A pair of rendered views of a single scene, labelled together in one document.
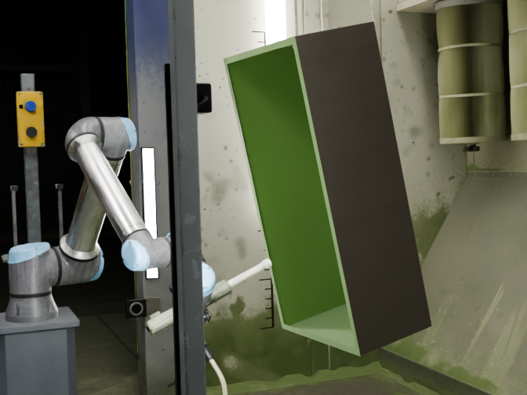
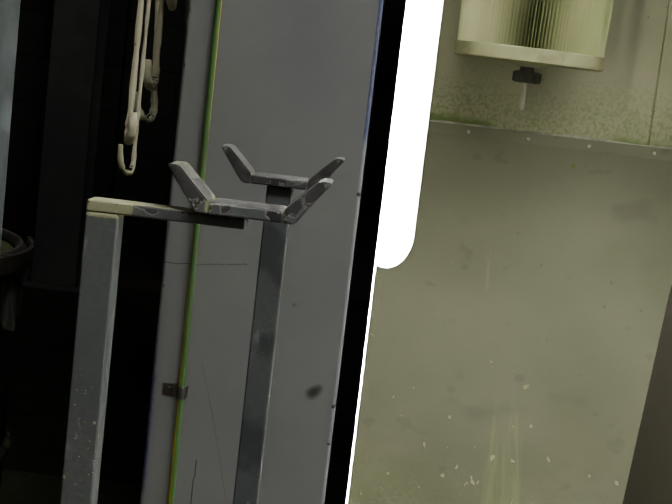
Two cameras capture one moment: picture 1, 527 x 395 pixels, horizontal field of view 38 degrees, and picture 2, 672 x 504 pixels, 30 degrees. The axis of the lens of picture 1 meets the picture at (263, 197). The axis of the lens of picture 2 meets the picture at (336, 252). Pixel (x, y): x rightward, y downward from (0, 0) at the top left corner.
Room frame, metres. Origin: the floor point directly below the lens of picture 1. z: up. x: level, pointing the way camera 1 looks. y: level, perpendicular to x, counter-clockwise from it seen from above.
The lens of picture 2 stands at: (3.22, 1.68, 1.16)
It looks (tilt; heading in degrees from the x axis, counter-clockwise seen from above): 8 degrees down; 293
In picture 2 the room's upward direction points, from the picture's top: 7 degrees clockwise
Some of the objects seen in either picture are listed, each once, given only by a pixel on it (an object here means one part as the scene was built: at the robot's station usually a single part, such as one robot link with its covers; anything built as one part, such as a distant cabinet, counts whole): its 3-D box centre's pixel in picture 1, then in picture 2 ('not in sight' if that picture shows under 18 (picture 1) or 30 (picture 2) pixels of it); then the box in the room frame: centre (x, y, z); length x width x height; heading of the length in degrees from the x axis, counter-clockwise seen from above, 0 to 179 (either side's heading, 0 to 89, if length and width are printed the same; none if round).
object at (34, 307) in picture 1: (31, 304); not in sight; (2.85, 0.88, 0.69); 0.19 x 0.19 x 0.10
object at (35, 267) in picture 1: (32, 267); not in sight; (2.85, 0.87, 0.83); 0.17 x 0.15 x 0.18; 128
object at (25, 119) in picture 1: (30, 119); not in sight; (3.65, 1.09, 1.42); 0.12 x 0.06 x 0.26; 112
